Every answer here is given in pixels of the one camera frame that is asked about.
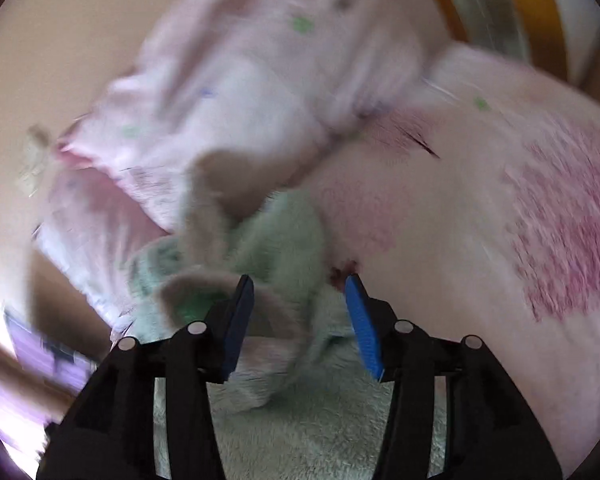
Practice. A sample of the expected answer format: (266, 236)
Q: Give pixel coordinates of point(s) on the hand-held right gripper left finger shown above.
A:
(238, 324)

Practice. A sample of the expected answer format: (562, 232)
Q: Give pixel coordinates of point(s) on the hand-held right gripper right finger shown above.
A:
(362, 324)

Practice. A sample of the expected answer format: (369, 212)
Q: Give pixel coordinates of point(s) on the green fleece garment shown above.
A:
(280, 270)

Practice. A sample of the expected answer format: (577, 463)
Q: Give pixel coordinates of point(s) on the pink floral bed sheet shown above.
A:
(480, 220)

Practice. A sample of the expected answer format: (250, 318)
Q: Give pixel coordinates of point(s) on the purple box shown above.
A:
(40, 355)

